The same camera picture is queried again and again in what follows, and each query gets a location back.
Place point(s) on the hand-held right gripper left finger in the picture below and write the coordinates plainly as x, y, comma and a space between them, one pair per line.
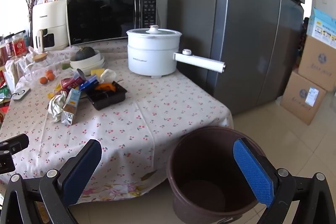
80, 174

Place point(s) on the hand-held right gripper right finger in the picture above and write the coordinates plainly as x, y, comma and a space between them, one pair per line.
252, 176

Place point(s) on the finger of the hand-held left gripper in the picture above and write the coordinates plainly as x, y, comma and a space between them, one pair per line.
15, 144
6, 163

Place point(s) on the white paper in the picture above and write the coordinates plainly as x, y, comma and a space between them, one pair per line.
56, 106

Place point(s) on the brown plastic bin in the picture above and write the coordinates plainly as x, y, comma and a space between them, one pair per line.
194, 161

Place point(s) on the drink carton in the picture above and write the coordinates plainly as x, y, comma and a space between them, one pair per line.
71, 107

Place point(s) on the red drink can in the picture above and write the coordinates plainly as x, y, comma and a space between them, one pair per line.
71, 82

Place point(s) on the blue packet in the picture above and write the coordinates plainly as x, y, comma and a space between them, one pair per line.
89, 82

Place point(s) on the white remote device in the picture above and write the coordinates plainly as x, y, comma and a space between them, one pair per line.
21, 94

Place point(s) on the yellow wrapper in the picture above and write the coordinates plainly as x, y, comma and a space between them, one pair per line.
52, 94

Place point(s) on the floral tablecloth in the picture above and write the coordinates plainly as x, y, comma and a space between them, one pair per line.
126, 119

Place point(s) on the glass jar with cork lid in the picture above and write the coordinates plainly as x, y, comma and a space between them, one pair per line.
35, 66

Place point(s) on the black plastic tray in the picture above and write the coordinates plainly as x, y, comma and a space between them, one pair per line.
107, 96

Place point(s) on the orange peel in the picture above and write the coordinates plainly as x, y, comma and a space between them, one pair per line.
105, 86

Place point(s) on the green fruit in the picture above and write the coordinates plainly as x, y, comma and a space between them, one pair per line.
64, 66

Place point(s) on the red label spice jar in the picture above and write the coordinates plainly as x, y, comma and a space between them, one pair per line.
2, 53
9, 48
19, 47

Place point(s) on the yellow sponge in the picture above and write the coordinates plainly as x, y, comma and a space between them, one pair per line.
96, 71

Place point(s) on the white bowl stack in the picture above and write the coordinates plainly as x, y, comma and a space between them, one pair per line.
89, 64

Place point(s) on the dark green avocado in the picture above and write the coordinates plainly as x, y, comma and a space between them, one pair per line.
84, 53

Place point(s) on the cream air fryer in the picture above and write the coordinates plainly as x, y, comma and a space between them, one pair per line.
50, 27

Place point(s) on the white electric cooking pot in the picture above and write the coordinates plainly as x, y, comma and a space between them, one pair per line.
151, 56

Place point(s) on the grey refrigerator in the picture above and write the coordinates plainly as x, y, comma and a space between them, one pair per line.
236, 29

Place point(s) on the black microwave oven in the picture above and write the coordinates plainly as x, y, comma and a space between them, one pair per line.
105, 16

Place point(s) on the blue and white box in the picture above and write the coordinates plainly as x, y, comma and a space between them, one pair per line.
323, 29

